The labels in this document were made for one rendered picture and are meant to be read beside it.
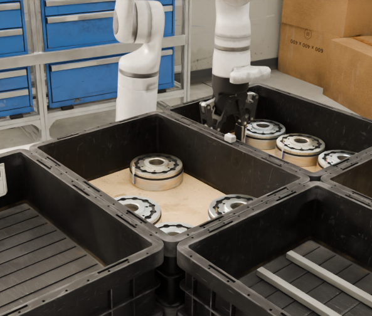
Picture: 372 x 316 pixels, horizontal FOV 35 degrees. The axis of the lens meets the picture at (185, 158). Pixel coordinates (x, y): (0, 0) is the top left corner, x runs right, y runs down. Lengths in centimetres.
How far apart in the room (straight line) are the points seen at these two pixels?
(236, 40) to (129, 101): 32
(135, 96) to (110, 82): 177
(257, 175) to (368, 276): 25
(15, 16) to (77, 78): 43
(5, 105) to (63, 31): 45
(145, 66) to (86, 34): 169
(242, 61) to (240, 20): 8
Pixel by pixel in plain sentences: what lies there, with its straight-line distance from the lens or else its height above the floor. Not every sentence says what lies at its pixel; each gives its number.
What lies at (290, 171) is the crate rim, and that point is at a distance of 97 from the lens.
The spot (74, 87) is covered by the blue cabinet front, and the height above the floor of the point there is 41.
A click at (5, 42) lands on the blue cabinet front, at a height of 68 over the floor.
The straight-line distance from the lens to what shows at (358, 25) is 440.
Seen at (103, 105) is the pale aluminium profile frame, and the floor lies 30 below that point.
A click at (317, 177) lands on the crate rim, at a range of 97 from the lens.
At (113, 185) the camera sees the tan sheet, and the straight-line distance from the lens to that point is 112.
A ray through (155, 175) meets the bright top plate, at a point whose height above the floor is 86.
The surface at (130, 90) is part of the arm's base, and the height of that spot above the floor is 93.
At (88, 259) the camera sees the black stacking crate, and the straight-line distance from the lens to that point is 92.
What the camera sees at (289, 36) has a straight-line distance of 466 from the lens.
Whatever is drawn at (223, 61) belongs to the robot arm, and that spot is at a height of 104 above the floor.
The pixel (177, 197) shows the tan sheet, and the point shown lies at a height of 83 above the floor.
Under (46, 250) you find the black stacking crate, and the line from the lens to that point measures 95.
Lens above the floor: 135
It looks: 25 degrees down
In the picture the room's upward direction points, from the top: 1 degrees clockwise
